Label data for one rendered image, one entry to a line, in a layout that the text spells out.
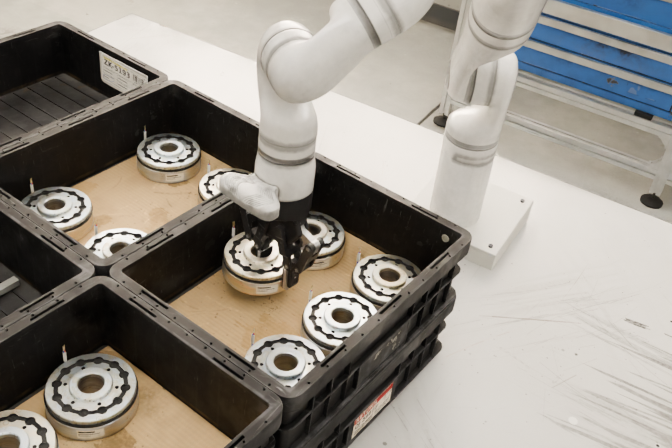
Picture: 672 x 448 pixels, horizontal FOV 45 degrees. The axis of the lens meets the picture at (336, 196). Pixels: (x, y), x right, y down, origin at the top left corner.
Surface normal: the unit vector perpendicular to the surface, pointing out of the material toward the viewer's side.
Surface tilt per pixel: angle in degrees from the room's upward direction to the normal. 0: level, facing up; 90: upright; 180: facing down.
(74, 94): 0
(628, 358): 0
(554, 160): 0
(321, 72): 80
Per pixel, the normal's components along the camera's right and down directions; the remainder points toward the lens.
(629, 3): -0.51, 0.46
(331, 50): 0.41, 0.27
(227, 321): 0.11, -0.80
